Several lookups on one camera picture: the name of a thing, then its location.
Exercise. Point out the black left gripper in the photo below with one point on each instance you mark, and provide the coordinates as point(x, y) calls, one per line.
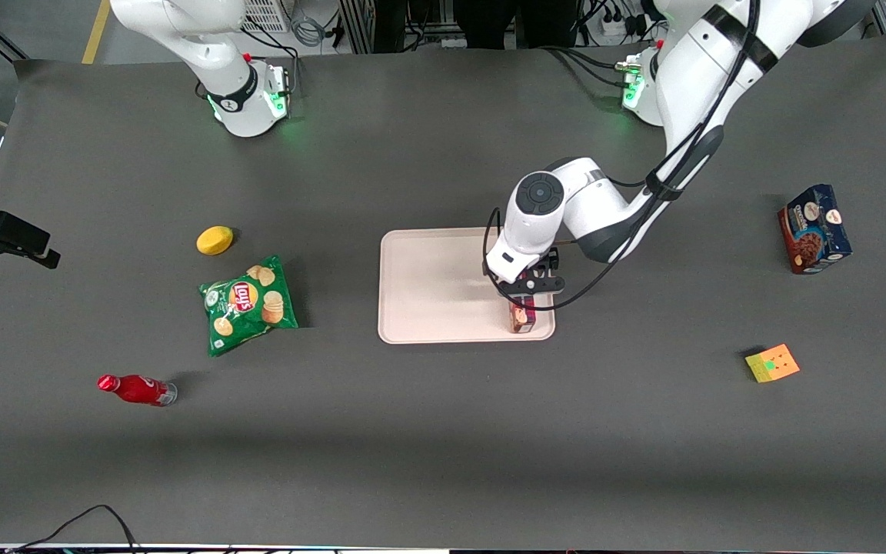
point(544, 268)

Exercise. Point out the red cookie box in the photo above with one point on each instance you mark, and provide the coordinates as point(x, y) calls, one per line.
point(522, 319)

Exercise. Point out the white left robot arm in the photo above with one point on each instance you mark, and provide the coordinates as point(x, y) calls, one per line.
point(589, 208)

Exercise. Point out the beige plastic tray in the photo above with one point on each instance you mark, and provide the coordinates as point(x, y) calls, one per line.
point(428, 285)

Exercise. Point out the blue cookie box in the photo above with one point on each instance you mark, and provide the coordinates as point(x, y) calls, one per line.
point(816, 229)

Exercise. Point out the white vented box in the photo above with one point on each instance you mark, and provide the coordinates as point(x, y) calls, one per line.
point(264, 14)

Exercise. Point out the orange yellow puzzle cube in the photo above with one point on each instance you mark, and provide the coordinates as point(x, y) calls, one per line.
point(774, 363)

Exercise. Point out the green Lays chips bag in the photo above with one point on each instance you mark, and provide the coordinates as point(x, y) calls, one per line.
point(247, 304)

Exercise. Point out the dark trouser legs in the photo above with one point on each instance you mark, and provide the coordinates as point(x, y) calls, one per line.
point(489, 19)

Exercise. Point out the white power strip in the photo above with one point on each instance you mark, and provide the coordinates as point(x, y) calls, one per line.
point(614, 25)

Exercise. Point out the yellow lemon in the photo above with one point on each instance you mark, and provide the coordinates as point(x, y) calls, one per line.
point(214, 240)

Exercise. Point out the red soda bottle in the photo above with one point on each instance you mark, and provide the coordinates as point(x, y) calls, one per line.
point(135, 389)

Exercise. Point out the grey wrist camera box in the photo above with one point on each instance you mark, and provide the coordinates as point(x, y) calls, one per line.
point(535, 286)

